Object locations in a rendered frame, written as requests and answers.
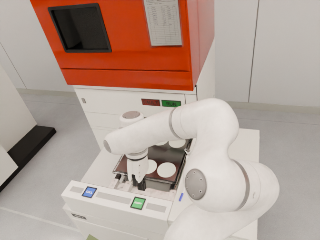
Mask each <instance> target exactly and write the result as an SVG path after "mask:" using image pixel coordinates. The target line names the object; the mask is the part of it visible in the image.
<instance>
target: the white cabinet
mask: <svg viewBox="0 0 320 240"><path fill-rule="evenodd" d="M64 211H65V212H66V213H67V215H68V216H69V218H70V219H71V220H72V222H73V223H74V224H75V226H76V227H77V229H78V230H79V231H80V233H81V234H82V235H83V237H84V238H85V240H86V239H87V237H88V235H89V234H90V235H92V236H93V237H95V238H97V239H98V240H163V238H164V235H160V234H157V233H153V232H149V231H146V230H141V229H137V228H134V227H130V226H126V225H123V224H119V223H115V222H112V221H108V220H103V219H99V218H96V217H92V216H89V215H85V214H81V213H77V212H73V211H70V210H65V209H64Z"/></svg>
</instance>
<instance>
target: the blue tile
mask: <svg viewBox="0 0 320 240"><path fill-rule="evenodd" d="M94 191H95V189H93V188H87V189H86V191H85V193H84V194H83V195H84V196H88V197H91V196H92V194H93V193H94Z"/></svg>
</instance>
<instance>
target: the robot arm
mask: <svg viewBox="0 0 320 240"><path fill-rule="evenodd" d="M238 133H239V123H238V119H237V117H236V115H235V113H234V111H233V109H232V108H231V107H230V105H229V104H228V103H226V102H225V101H223V100H221V99H217V98H207V99H202V100H198V101H195V102H191V103H188V104H185V105H181V106H178V107H175V108H172V109H169V110H165V111H162V112H159V113H156V114H154V115H151V116H149V117H147V118H144V115H143V113H141V112H139V111H128V112H125V113H123V114H121V115H120V127H119V128H118V129H116V130H114V131H112V132H110V133H108V134H107V135H106V136H105V138H104V141H103V144H104V147H105V149H106V150H107V151H108V152H109V153H111V154H114V155H123V154H125V155H126V157H127V158H128V159H127V171H128V179H129V181H132V179H133V186H135V187H138V190H142V191H145V189H146V181H145V179H146V173H147V171H148V169H149V162H148V156H147V153H148V147H150V146H153V145H155V144H158V143H160V142H164V141H173V140H184V139H192V138H196V142H195V145H194V147H193V150H192V152H191V154H190V156H189V158H188V160H187V162H186V165H185V168H184V172H183V183H184V187H185V190H186V193H187V195H188V197H189V199H190V200H191V201H192V202H193V204H191V205H189V206H188V207H187V208H185V209H184V210H183V211H182V212H181V213H180V214H179V215H178V217H177V218H176V219H175V220H174V222H173V223H172V224H171V225H170V227H169V228H168V230H167V232H166V234H165V236H164V238H163V240H225V239H226V238H228V237H229V236H231V235H232V234H234V233H235V232H237V231H239V230H241V229H242V228H244V227H246V226H247V225H249V224H251V223H252V222H254V221H255V220H256V219H258V218H259V217H260V216H262V215H263V214H264V213H265V212H267V211H268V210H269V209H270V208H271V207H272V205H273V204H274V203H275V202H276V200H277V198H278V196H279V192H280V186H279V182H278V179H277V177H276V175H275V174H274V173H273V171H272V170H271V169H270V168H268V167H267V166H265V165H263V164H261V163H258V162H255V161H250V160H239V159H230V158H229V155H228V149H229V146H230V145H231V144H232V143H233V142H234V141H235V139H236V137H237V136H238Z"/></svg>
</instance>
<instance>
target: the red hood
mask: <svg viewBox="0 0 320 240"><path fill-rule="evenodd" d="M30 2H31V4H32V7H33V9H34V11H35V13H36V15H37V18H38V20H39V22H40V25H41V27H42V29H43V31H44V34H45V36H46V38H47V40H48V43H49V45H50V47H51V49H52V52H53V54H54V56H55V58H56V61H57V63H58V65H59V67H60V70H61V72H62V74H63V77H64V79H65V81H66V83H67V84H68V85H82V86H101V87H120V88H139V89H158V90H186V91H193V90H194V88H195V85H196V83H197V80H198V77H199V75H200V72H201V70H202V67H203V64H204V62H205V59H206V57H207V55H208V52H209V50H210V47H211V44H212V42H213V39H214V37H215V30H214V0H30Z"/></svg>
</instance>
